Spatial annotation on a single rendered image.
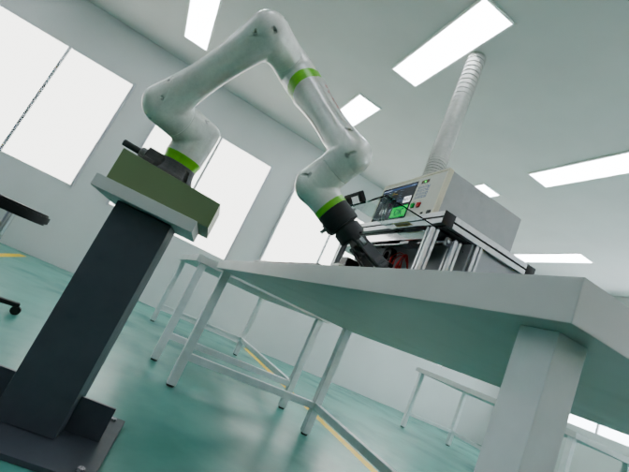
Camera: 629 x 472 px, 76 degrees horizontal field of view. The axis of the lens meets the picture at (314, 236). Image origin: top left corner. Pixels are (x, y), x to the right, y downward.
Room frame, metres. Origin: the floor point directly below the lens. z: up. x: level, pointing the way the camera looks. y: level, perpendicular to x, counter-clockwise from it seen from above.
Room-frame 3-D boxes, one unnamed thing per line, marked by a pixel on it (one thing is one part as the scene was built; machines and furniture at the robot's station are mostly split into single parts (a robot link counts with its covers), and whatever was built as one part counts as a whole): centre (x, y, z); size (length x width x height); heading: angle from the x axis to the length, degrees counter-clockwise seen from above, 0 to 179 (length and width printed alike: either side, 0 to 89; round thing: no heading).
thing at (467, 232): (1.60, -0.45, 1.09); 0.68 x 0.44 x 0.05; 19
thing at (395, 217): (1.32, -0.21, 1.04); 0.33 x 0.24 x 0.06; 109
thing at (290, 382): (3.80, 0.44, 0.37); 1.85 x 1.10 x 0.75; 19
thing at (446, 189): (1.59, -0.45, 1.22); 0.44 x 0.39 x 0.20; 19
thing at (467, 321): (1.57, -0.38, 0.72); 2.20 x 1.01 x 0.05; 19
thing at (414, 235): (1.53, -0.24, 1.03); 0.62 x 0.01 x 0.03; 19
